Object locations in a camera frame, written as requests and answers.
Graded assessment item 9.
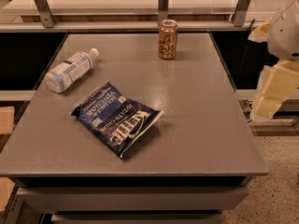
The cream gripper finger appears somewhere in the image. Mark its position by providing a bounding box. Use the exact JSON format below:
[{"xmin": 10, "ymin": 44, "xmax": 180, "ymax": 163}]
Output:
[
  {"xmin": 252, "ymin": 60, "xmax": 299, "ymax": 119},
  {"xmin": 249, "ymin": 19, "xmax": 271, "ymax": 43}
]

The orange soda can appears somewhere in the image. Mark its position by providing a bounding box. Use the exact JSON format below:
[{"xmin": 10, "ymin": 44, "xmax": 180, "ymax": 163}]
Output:
[{"xmin": 159, "ymin": 19, "xmax": 178, "ymax": 60}]

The grey table drawer cabinet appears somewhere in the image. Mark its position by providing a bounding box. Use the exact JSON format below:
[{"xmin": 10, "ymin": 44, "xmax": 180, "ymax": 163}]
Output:
[{"xmin": 17, "ymin": 185, "xmax": 249, "ymax": 224}]

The right metal shelf bracket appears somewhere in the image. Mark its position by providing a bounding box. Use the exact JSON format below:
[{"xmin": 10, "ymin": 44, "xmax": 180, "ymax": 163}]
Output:
[{"xmin": 232, "ymin": 0, "xmax": 251, "ymax": 27}]

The black cable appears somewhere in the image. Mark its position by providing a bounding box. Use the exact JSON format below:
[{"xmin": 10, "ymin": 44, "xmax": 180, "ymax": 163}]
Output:
[{"xmin": 239, "ymin": 18, "xmax": 256, "ymax": 79}]

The metal shelf bracket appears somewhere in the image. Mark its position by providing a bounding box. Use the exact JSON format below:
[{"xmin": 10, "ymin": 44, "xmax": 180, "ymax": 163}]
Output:
[
  {"xmin": 232, "ymin": 0, "xmax": 251, "ymax": 27},
  {"xmin": 34, "ymin": 0, "xmax": 56, "ymax": 28},
  {"xmin": 158, "ymin": 0, "xmax": 169, "ymax": 24}
]

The middle metal shelf bracket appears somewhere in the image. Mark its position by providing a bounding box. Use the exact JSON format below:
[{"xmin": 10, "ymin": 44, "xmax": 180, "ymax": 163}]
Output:
[{"xmin": 158, "ymin": 0, "xmax": 169, "ymax": 24}]

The clear plastic water bottle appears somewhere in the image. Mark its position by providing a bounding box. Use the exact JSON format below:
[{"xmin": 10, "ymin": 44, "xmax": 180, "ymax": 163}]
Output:
[{"xmin": 45, "ymin": 48, "xmax": 99, "ymax": 93}]

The left metal shelf bracket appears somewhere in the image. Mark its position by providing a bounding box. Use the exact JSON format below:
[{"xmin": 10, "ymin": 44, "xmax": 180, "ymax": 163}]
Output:
[{"xmin": 34, "ymin": 0, "xmax": 56, "ymax": 28}]

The blue Kettle chip bag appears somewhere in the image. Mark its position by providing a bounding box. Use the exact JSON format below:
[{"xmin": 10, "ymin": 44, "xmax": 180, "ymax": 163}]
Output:
[{"xmin": 70, "ymin": 81, "xmax": 163, "ymax": 158}]

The cardboard box at left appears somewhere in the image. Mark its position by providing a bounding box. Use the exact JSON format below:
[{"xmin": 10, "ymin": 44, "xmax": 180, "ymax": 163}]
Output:
[{"xmin": 0, "ymin": 106, "xmax": 15, "ymax": 134}]

